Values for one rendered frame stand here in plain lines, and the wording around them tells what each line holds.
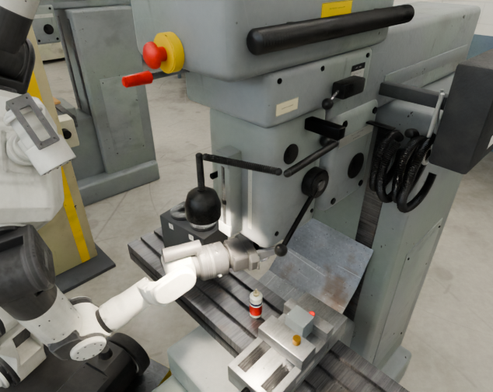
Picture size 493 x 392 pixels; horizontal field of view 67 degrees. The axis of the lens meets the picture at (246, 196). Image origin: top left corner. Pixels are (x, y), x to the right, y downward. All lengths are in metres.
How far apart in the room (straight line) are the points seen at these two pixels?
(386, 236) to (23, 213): 0.97
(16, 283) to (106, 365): 0.90
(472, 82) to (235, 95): 0.43
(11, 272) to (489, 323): 2.59
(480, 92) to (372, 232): 0.59
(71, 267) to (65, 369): 1.35
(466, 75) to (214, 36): 0.48
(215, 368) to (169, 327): 1.22
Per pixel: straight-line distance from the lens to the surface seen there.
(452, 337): 2.64
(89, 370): 1.64
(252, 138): 0.74
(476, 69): 0.81
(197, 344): 1.28
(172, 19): 0.63
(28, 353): 1.56
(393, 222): 1.20
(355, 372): 1.18
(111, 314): 0.97
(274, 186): 0.77
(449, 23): 1.28
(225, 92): 0.71
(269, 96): 0.64
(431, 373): 2.43
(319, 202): 0.95
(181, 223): 1.30
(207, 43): 0.57
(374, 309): 1.44
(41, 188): 0.80
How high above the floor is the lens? 1.89
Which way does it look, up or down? 33 degrees down
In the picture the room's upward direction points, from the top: straight up
